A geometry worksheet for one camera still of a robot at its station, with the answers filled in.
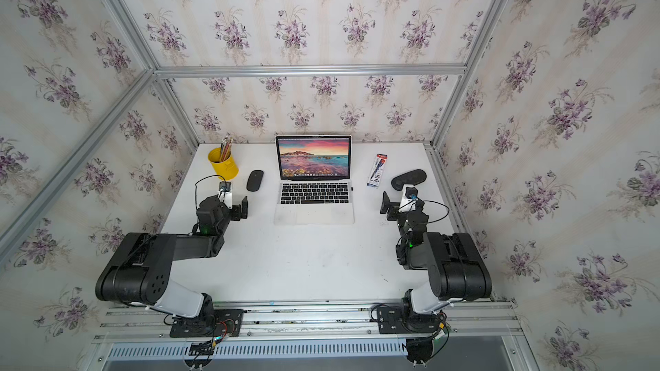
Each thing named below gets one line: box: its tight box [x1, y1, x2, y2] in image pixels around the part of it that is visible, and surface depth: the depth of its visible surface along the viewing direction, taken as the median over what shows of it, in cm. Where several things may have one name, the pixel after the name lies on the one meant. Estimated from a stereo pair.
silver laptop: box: [274, 134, 355, 226], surface depth 103 cm
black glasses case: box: [391, 169, 428, 191], surface depth 106 cm
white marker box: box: [366, 152, 389, 189], surface depth 110 cm
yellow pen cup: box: [207, 146, 239, 182], surface depth 104 cm
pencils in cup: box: [220, 136, 233, 162], surface depth 103 cm
